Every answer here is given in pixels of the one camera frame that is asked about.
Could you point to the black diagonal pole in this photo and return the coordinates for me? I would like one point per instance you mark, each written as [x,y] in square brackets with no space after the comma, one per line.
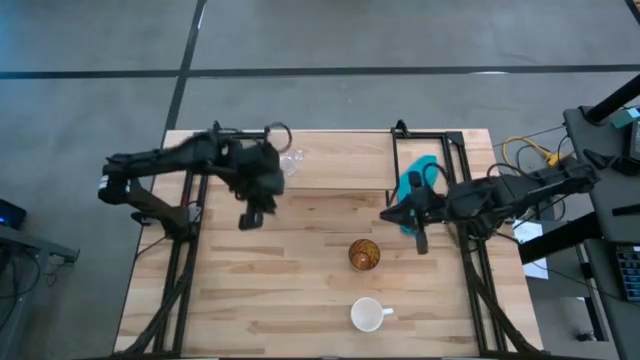
[617,100]

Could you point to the wooden shelf with black legs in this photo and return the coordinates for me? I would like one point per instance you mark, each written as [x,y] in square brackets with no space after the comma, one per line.
[340,160]

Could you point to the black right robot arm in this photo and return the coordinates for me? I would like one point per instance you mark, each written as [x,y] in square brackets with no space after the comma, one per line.
[505,192]

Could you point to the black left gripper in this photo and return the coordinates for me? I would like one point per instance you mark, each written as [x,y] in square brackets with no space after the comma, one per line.
[257,170]

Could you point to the clear glass cup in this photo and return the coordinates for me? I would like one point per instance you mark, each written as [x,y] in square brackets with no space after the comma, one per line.
[291,162]

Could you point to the amber glass cup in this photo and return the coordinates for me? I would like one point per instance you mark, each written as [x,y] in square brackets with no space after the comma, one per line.
[364,255]

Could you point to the white paper sheet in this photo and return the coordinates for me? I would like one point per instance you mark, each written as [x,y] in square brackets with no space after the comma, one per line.
[530,235]

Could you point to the teal cloth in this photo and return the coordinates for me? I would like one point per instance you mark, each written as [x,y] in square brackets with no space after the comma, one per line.
[425,165]

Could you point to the small teal box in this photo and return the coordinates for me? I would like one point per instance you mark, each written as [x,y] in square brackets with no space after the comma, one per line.
[626,117]

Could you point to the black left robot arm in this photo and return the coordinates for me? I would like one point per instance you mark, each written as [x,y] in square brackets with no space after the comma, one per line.
[150,167]

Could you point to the grey side table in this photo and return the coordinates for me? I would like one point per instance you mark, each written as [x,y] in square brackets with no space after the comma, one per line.
[30,245]

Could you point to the white ceramic mug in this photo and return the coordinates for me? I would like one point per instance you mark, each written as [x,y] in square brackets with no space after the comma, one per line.
[367,315]

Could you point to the black device with blue light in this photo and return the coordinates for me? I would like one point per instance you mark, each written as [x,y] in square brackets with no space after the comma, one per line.
[10,214]

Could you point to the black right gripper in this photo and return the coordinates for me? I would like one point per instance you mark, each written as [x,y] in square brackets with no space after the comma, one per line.
[430,202]

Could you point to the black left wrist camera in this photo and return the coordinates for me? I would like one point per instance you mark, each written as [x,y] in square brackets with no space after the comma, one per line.
[251,221]

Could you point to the grey equipment cart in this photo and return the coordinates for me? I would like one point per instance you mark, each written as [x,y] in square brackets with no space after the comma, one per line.
[612,200]

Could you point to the black keyboard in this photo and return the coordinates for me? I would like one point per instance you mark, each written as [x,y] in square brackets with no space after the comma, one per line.
[630,272]

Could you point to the black support bar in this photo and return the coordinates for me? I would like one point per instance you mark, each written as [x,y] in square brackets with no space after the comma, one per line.
[560,237]

